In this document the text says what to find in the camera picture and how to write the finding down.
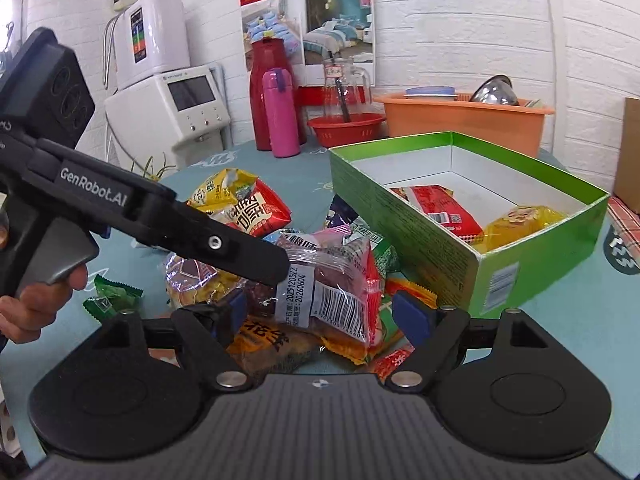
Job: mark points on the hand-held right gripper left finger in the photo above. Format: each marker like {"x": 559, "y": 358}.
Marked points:
{"x": 235, "y": 312}

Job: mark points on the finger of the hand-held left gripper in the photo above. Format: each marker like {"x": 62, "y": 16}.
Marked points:
{"x": 225, "y": 246}

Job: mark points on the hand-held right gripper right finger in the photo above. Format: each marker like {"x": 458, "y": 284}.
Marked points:
{"x": 412, "y": 317}

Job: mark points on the orange fruit print packet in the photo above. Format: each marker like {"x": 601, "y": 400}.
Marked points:
{"x": 410, "y": 287}

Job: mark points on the clear pastry snack packet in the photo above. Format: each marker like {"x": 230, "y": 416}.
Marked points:
{"x": 195, "y": 280}

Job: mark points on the red white snack packet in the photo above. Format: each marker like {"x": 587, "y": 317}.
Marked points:
{"x": 260, "y": 212}

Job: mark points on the yellow green snack packet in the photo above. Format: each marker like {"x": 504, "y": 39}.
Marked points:
{"x": 215, "y": 190}

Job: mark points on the green cardboard box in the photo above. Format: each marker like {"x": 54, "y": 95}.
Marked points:
{"x": 425, "y": 240}

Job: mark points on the clear barcode snack packet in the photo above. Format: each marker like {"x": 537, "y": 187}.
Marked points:
{"x": 340, "y": 280}

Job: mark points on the pink snack packet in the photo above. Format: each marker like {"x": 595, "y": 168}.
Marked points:
{"x": 320, "y": 240}

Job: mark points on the person's left hand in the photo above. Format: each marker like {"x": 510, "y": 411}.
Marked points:
{"x": 30, "y": 307}

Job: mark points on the small red snack packet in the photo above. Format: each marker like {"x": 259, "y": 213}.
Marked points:
{"x": 392, "y": 360}

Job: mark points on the orange pastry packet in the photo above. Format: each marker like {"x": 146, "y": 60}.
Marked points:
{"x": 270, "y": 347}

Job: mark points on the yellow zigzag edged packet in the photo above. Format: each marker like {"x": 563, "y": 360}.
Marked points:
{"x": 350, "y": 351}

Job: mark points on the green leafy plant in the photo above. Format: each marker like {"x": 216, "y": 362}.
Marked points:
{"x": 150, "y": 166}

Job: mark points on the white appliance with screen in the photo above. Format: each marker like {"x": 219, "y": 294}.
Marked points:
{"x": 150, "y": 120}

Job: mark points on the green candy packet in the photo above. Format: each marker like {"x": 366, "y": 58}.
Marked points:
{"x": 100, "y": 306}
{"x": 117, "y": 289}

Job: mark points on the blue dotted snack packet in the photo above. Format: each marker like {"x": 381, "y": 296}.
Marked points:
{"x": 340, "y": 212}

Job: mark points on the teal printed tablecloth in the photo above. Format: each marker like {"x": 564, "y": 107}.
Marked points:
{"x": 550, "y": 310}

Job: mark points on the pink thermos bottle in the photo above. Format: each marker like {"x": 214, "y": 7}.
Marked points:
{"x": 282, "y": 115}

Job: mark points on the red plastic basin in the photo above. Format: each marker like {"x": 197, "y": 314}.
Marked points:
{"x": 345, "y": 132}

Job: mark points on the dark stirring stick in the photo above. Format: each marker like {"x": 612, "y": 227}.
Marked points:
{"x": 342, "y": 100}

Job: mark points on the red thermos jug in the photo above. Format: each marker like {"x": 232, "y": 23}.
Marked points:
{"x": 270, "y": 52}

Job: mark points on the orange plastic tub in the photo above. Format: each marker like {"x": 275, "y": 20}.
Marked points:
{"x": 450, "y": 120}

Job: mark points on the glass pitcher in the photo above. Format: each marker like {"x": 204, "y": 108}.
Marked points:
{"x": 357, "y": 90}

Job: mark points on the blue lidded bowl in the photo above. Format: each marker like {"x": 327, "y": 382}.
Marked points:
{"x": 430, "y": 92}

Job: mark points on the plaid cloth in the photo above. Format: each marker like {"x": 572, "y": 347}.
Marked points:
{"x": 625, "y": 220}

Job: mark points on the steel bowl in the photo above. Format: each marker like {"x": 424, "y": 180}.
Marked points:
{"x": 495, "y": 91}

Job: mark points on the large cardboard box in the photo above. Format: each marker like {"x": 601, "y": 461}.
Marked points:
{"x": 630, "y": 150}

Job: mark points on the bedding wall poster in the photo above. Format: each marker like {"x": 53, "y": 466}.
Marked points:
{"x": 340, "y": 20}

